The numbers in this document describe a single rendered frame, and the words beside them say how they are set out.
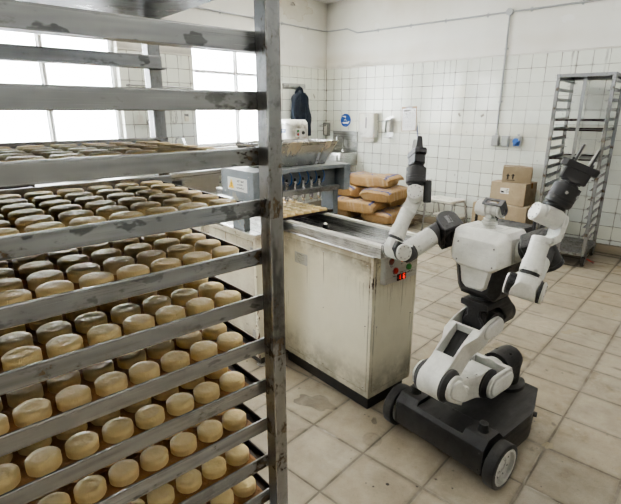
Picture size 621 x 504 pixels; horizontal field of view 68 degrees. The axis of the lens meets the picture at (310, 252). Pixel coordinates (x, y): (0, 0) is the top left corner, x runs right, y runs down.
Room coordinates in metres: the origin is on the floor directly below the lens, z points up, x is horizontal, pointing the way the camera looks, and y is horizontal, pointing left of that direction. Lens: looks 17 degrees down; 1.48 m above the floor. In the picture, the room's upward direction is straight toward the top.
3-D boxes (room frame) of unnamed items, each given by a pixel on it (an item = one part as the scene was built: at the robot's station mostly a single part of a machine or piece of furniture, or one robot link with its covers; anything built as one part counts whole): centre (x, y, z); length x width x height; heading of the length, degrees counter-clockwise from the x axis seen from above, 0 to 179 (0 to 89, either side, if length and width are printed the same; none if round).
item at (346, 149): (7.07, -0.49, 0.93); 0.99 x 0.38 x 1.09; 48
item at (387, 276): (2.13, -0.43, 0.77); 0.24 x 0.04 x 0.14; 130
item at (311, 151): (2.79, 0.13, 1.25); 0.56 x 0.29 x 0.14; 130
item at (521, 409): (1.92, -0.80, 0.19); 0.64 x 0.52 x 0.33; 129
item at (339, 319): (2.40, -0.20, 0.45); 0.70 x 0.34 x 0.90; 40
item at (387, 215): (6.03, -1.03, 0.19); 0.72 x 0.42 x 0.15; 142
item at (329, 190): (2.79, 0.13, 1.01); 0.72 x 0.33 x 0.34; 130
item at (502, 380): (1.94, -0.83, 0.28); 0.21 x 0.20 x 0.13; 129
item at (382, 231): (2.97, 0.09, 0.87); 2.01 x 0.03 x 0.07; 40
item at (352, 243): (2.78, 0.31, 0.87); 2.01 x 0.03 x 0.07; 40
